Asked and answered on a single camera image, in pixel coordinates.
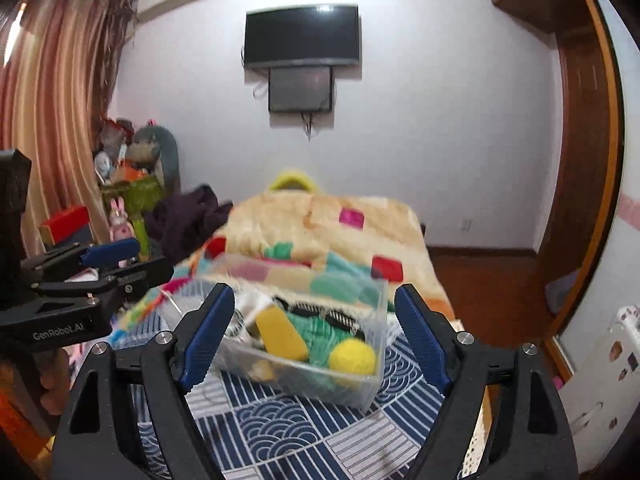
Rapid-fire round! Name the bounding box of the white cloth drawstring pouch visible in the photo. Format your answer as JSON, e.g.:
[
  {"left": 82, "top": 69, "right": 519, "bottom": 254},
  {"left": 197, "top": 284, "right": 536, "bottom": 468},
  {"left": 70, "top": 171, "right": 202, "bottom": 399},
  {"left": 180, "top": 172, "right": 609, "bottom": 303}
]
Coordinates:
[{"left": 224, "top": 289, "right": 272, "bottom": 346}]

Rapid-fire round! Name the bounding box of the yellow sponge block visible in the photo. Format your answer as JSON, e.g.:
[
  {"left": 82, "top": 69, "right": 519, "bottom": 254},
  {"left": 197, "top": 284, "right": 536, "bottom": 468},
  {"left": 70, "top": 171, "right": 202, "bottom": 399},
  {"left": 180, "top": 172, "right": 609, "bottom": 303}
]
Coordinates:
[{"left": 255, "top": 304, "right": 309, "bottom": 362}]

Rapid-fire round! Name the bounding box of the yellow felt ball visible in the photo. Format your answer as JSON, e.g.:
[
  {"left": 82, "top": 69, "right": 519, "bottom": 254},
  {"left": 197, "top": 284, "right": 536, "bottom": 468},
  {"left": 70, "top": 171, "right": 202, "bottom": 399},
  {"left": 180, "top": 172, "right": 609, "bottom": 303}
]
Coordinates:
[{"left": 328, "top": 337, "right": 378, "bottom": 375}]

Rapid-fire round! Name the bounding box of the black pouch with braided trim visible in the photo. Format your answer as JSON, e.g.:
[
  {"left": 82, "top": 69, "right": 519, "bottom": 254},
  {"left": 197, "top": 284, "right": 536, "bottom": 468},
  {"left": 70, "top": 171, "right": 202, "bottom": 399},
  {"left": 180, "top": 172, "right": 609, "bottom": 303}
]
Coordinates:
[{"left": 274, "top": 296, "right": 366, "bottom": 340}]

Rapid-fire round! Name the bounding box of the clear plastic storage box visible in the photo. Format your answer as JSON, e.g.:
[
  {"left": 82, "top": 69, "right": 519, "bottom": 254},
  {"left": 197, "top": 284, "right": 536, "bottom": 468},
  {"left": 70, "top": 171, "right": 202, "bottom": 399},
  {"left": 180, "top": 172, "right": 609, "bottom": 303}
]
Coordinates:
[{"left": 157, "top": 255, "right": 388, "bottom": 411}]

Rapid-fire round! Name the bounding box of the green knitted cloth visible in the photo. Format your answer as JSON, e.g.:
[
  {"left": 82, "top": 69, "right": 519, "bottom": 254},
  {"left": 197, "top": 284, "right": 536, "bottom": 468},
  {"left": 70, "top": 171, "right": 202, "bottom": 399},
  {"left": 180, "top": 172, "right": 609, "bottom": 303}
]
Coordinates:
[{"left": 286, "top": 313, "right": 352, "bottom": 368}]

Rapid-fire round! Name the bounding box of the red box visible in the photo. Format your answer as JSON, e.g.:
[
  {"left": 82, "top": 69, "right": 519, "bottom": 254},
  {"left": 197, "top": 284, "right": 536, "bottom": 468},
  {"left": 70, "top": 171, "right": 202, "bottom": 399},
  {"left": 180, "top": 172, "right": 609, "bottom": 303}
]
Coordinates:
[{"left": 38, "top": 205, "right": 90, "bottom": 246}]

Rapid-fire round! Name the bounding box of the pink rabbit figurine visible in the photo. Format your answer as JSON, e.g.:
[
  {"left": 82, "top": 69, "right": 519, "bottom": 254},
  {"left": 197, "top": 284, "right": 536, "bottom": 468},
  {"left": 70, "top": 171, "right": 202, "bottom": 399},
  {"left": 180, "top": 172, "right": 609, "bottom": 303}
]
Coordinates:
[{"left": 108, "top": 196, "right": 134, "bottom": 242}]

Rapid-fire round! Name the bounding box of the green cylinder bottle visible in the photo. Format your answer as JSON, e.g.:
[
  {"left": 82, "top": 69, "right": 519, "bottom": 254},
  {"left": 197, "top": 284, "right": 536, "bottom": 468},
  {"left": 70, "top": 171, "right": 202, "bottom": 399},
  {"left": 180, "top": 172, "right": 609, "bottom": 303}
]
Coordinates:
[{"left": 131, "top": 214, "right": 151, "bottom": 261}]

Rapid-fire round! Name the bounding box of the white cabinet with stickers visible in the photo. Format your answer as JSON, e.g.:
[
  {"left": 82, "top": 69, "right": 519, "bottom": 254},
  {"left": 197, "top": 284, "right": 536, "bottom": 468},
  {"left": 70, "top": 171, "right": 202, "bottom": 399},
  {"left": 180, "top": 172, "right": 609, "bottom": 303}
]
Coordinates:
[{"left": 559, "top": 306, "right": 640, "bottom": 474}]

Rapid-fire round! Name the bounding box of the green cardboard box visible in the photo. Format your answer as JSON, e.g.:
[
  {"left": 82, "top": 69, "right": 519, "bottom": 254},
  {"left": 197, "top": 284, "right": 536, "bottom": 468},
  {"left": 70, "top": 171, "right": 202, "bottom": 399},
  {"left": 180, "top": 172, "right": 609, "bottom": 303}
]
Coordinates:
[{"left": 101, "top": 176, "right": 165, "bottom": 218}]

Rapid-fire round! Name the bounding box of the dark purple clothing heap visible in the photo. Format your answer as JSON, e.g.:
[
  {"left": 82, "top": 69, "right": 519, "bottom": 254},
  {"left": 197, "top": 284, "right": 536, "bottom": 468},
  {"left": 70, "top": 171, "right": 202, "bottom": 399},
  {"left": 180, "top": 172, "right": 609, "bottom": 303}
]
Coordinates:
[{"left": 142, "top": 184, "right": 233, "bottom": 266}]

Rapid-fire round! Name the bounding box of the grey plush dinosaur toy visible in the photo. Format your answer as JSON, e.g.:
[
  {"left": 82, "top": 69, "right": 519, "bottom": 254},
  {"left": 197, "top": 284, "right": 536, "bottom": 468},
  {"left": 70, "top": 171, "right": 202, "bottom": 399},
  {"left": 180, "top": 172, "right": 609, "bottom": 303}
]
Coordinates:
[{"left": 125, "top": 126, "right": 180, "bottom": 195}]

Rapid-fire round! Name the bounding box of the grey bag by door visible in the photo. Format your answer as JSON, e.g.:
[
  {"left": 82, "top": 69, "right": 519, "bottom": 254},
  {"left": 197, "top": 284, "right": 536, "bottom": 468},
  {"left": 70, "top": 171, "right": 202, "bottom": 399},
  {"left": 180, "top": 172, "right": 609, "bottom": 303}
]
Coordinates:
[{"left": 544, "top": 270, "right": 579, "bottom": 314}]

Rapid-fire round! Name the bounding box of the blue white patterned tablecloth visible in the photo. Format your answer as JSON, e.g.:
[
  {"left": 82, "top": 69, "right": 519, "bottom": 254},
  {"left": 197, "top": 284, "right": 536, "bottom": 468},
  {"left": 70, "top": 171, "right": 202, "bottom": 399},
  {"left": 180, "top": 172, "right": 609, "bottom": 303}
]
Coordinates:
[{"left": 186, "top": 316, "right": 442, "bottom": 479}]

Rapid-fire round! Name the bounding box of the striped pink brown curtain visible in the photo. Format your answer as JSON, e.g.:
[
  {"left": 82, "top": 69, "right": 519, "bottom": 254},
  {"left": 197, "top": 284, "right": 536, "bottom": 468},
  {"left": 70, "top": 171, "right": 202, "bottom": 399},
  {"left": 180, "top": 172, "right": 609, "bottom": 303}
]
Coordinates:
[{"left": 1, "top": 0, "right": 134, "bottom": 257}]

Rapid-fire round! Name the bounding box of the beige fleece patchwork blanket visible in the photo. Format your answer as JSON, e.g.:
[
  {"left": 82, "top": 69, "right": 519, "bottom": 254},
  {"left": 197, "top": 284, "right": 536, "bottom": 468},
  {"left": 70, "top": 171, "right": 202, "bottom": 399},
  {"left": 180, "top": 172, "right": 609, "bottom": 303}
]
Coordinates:
[{"left": 119, "top": 190, "right": 457, "bottom": 331}]

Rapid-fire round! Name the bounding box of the brown wooden door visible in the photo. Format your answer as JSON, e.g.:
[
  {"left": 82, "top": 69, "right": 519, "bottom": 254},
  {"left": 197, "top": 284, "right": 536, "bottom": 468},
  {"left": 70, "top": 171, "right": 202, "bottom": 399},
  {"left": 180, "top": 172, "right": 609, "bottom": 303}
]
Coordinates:
[{"left": 539, "top": 26, "right": 624, "bottom": 336}]

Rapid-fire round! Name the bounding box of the wall power outlet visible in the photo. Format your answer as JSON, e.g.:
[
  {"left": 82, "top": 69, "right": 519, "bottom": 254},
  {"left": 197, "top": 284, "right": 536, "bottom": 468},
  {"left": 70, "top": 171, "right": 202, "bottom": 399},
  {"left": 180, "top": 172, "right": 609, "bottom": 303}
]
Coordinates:
[{"left": 460, "top": 219, "right": 472, "bottom": 232}]

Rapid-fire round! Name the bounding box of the small black wall monitor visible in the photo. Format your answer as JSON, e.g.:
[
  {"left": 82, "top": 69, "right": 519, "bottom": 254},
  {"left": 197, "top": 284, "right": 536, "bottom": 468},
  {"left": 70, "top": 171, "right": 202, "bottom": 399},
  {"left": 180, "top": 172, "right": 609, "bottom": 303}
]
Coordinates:
[{"left": 268, "top": 66, "right": 334, "bottom": 114}]

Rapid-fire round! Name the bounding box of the large black wall television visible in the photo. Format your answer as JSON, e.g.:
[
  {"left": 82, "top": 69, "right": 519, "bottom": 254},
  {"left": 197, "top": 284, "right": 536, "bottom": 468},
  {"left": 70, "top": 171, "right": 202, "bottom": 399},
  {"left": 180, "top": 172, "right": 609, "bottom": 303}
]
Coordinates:
[{"left": 243, "top": 3, "right": 361, "bottom": 68}]

